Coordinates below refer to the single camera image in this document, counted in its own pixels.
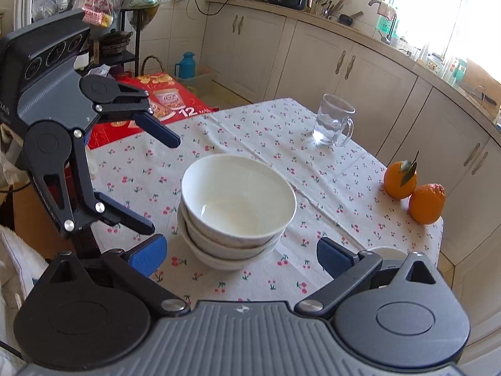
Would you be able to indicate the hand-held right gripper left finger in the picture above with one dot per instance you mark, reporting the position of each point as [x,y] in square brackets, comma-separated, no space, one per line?
[150,252]

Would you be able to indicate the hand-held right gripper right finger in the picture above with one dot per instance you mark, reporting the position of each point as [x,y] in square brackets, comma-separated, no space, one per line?
[332,258]

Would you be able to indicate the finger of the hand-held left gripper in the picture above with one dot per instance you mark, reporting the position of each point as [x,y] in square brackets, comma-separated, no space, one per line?
[129,219]
[160,133]

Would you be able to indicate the white plate with fruit print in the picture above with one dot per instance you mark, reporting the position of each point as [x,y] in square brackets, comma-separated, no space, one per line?
[385,251]

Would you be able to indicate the white ceramic bowl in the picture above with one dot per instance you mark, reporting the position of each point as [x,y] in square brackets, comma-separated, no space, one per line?
[219,251]
[235,180]
[227,265]

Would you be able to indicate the red printed gift box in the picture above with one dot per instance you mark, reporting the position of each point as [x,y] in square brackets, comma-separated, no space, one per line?
[172,86]

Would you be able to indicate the white plastic bin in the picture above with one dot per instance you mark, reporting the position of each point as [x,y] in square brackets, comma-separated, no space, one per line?
[203,82]

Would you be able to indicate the teal thermos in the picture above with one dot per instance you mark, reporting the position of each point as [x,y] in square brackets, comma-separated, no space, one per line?
[187,70]

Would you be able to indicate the wicker basket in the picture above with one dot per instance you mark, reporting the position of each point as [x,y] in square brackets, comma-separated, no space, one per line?
[152,57]

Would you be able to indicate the dark pot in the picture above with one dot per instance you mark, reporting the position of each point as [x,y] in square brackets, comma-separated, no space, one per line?
[113,41]

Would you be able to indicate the white refrigerator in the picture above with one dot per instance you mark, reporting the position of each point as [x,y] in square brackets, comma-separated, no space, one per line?
[15,0]

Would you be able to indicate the cherry print tablecloth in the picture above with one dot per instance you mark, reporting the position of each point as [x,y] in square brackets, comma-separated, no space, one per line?
[254,133]

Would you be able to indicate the black metal rack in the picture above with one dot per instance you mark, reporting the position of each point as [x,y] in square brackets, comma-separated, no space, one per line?
[136,39]

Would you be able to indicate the orange with green leaf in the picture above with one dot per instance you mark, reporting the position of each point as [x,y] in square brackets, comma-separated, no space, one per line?
[397,184]

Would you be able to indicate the plain orange fruit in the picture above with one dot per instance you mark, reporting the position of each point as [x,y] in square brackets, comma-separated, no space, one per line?
[427,203]

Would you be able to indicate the clear glass mug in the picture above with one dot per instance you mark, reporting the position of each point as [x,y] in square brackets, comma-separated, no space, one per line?
[332,123]

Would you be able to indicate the utensil holder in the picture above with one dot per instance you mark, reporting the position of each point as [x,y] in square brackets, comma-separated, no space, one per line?
[327,8]

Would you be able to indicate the small black pot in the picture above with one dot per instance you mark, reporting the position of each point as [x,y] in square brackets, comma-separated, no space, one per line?
[346,18]

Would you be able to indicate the printed glass jar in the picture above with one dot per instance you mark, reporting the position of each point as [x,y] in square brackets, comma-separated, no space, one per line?
[435,64]

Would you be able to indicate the kitchen knife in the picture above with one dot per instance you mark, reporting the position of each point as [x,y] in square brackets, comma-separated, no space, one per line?
[489,100]

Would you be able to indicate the teal bottle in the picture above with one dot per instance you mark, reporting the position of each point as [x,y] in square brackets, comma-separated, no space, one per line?
[458,72]

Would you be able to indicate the chrome faucet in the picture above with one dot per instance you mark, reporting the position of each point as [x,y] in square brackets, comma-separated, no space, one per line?
[385,40]

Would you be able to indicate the kitchen countertop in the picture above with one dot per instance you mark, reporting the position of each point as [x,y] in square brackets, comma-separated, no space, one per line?
[375,37]

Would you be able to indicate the brown cutting board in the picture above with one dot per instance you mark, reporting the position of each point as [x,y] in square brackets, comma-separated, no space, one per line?
[485,78]

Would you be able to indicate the green dish soap bottle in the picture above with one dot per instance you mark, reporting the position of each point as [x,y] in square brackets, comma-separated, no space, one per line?
[381,25]

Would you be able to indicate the pink cloth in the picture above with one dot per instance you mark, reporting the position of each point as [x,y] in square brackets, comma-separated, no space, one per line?
[385,9]

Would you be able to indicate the window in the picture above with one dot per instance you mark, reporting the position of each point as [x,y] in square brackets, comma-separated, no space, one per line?
[430,8]

